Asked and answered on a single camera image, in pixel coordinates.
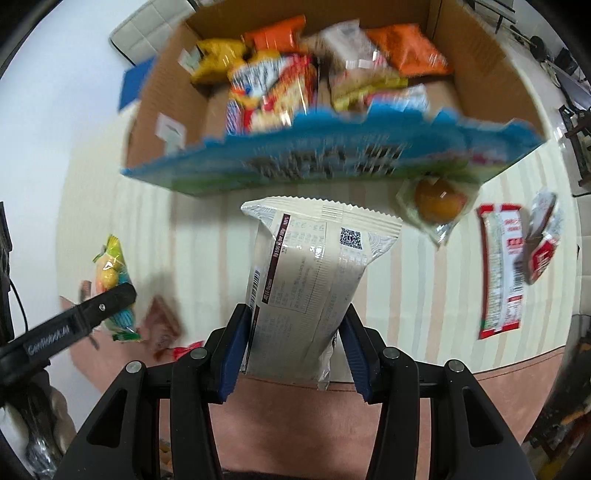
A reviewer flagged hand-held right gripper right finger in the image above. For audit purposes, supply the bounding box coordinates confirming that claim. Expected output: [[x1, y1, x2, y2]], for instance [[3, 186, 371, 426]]
[[339, 304, 539, 480]]

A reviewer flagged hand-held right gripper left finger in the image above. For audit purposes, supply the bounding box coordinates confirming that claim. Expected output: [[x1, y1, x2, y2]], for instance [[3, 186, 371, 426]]
[[65, 302, 253, 480]]

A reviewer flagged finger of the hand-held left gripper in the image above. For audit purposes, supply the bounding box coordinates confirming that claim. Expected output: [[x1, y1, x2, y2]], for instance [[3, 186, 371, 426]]
[[78, 282, 138, 333]]

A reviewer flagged colourful candy ball bag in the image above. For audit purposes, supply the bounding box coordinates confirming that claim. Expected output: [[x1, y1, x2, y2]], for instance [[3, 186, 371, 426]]
[[92, 235, 142, 343]]

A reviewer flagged white bread packet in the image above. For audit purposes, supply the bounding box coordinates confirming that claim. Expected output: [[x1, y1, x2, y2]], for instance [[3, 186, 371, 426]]
[[240, 196, 404, 391]]

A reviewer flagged cardboard box blue print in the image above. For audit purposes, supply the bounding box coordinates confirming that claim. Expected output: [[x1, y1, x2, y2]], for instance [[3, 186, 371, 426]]
[[120, 0, 546, 199]]

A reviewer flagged yellow snack packet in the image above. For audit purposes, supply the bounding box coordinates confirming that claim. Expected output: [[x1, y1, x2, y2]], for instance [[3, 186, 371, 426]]
[[191, 39, 248, 85]]

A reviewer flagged clear white yellow-edged packet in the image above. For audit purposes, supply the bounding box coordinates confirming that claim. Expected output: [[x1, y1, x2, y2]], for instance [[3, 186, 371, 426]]
[[329, 59, 410, 112]]

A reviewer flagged clear cookie packet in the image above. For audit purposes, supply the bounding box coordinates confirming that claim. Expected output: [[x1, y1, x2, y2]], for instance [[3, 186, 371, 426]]
[[318, 19, 385, 71]]

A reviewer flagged small red triangular packet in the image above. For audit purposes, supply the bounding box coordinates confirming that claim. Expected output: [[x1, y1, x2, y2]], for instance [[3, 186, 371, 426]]
[[170, 340, 206, 360]]

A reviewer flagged brown chocolate packet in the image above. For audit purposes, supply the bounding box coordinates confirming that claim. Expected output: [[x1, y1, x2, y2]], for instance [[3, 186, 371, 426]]
[[143, 295, 184, 356]]

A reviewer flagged long red white packet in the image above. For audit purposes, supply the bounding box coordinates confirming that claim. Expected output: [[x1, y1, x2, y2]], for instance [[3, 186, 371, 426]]
[[475, 202, 527, 341]]

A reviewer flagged orange round snack clear packet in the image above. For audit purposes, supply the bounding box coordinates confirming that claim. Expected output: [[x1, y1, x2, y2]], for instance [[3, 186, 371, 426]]
[[396, 175, 481, 250]]

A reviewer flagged small red sachet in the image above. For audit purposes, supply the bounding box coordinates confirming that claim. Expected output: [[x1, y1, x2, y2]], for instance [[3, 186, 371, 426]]
[[521, 230, 560, 285]]

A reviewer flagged dark wooden chair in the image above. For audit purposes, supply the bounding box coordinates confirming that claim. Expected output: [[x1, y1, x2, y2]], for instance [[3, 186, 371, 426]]
[[525, 313, 591, 463]]

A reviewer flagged small silver white packet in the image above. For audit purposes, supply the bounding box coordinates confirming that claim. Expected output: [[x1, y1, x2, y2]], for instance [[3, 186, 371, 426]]
[[526, 189, 565, 241]]

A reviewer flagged white padded chair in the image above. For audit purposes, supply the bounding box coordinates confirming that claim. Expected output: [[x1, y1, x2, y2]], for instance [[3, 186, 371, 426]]
[[109, 0, 200, 66]]

